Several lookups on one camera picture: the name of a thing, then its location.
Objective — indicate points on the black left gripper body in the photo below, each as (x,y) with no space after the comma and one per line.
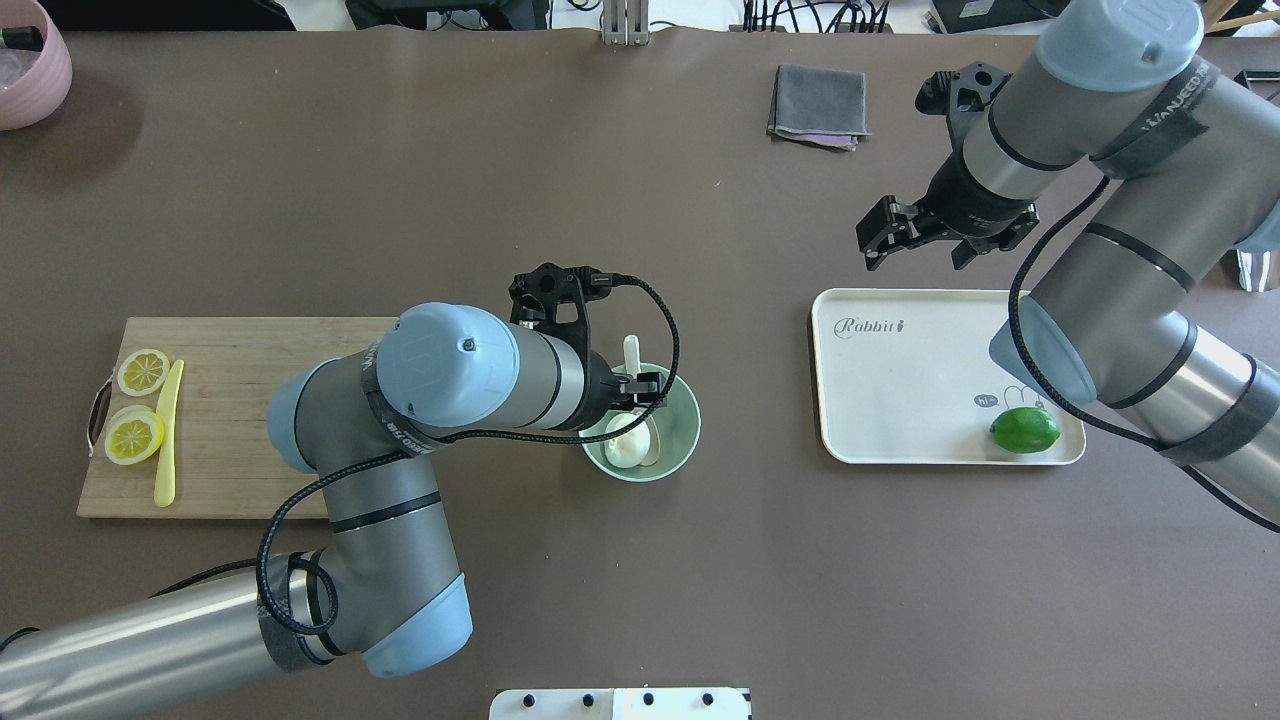
(601,392)

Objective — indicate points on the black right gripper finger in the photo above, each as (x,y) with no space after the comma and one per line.
(971,247)
(893,226)

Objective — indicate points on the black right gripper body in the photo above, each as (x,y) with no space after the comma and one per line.
(962,203)

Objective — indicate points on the white ceramic spoon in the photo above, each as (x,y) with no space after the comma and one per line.
(632,361)

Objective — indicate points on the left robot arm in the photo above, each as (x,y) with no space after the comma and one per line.
(360,561)

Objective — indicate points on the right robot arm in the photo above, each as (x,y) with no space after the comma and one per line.
(1189,173)

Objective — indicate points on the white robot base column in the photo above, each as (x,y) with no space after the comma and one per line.
(694,702)

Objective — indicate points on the light green bowl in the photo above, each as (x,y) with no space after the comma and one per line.
(678,425)

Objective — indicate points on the pink bowl with cubes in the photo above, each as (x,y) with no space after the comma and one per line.
(33,87)

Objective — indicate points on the grey folded cloth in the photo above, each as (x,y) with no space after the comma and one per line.
(821,106)

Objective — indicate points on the white rabbit tray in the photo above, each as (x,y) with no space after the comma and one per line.
(904,377)

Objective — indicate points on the green lime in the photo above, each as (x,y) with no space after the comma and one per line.
(1025,430)

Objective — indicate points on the silver metal scoop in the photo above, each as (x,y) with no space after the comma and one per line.
(1257,272)

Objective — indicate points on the wooden cutting board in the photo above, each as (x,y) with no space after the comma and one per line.
(225,465)

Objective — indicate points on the lemon slice upper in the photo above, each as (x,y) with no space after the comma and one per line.
(143,372)

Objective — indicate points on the lemon slice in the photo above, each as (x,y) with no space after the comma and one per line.
(133,434)
(143,372)

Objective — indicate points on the yellow plastic knife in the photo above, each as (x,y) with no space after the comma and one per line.
(165,485)

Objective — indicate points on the lemon slice lower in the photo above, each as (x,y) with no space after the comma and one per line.
(133,434)

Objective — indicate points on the aluminium frame post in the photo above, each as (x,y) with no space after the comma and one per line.
(625,22)

